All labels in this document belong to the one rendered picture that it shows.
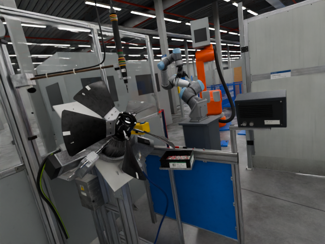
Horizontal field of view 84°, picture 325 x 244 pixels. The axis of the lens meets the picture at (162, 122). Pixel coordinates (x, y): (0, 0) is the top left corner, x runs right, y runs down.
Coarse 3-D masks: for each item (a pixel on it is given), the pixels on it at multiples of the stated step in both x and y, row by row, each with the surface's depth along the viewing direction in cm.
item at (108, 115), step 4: (112, 108) 113; (116, 108) 113; (108, 112) 113; (112, 112) 113; (116, 112) 112; (104, 116) 112; (108, 116) 112; (112, 116) 112; (116, 116) 112; (108, 120) 112
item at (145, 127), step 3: (138, 123) 167; (144, 123) 163; (147, 123) 165; (135, 126) 163; (138, 126) 161; (141, 126) 159; (144, 126) 161; (147, 126) 165; (138, 129) 162; (141, 129) 160; (144, 129) 161; (147, 129) 165; (132, 132) 168
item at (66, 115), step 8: (64, 112) 87; (72, 112) 89; (64, 120) 86; (72, 120) 88; (80, 120) 91; (88, 120) 94; (96, 120) 97; (104, 120) 101; (64, 128) 86; (72, 128) 88; (80, 128) 91; (88, 128) 93; (96, 128) 97; (104, 128) 101; (64, 136) 85; (72, 136) 88; (80, 136) 91; (88, 136) 94; (96, 136) 98; (104, 136) 102; (80, 144) 91; (88, 144) 94; (72, 152) 87
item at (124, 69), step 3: (111, 3) 105; (111, 6) 105; (111, 9) 104; (114, 9) 105; (111, 12) 104; (114, 12) 105; (120, 66) 111; (123, 66) 111; (123, 69) 111; (126, 69) 113; (123, 72) 111; (126, 72) 112; (123, 75) 112; (126, 75) 112; (126, 81) 113
